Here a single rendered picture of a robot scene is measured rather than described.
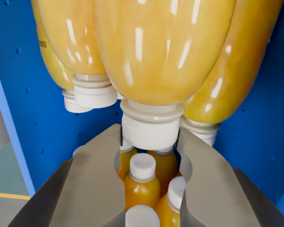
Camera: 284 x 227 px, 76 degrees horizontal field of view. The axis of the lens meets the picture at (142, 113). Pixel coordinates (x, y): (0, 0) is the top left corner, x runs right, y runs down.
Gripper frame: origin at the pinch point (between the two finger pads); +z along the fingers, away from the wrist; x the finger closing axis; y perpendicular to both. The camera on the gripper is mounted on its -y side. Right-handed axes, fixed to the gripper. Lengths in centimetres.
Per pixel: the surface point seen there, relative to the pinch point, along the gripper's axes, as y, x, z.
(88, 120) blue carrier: 9.2, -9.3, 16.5
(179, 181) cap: 11.7, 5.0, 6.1
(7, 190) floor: 155, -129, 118
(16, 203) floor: 175, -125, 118
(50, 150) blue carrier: 10.3, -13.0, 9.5
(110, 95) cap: -0.9, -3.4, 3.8
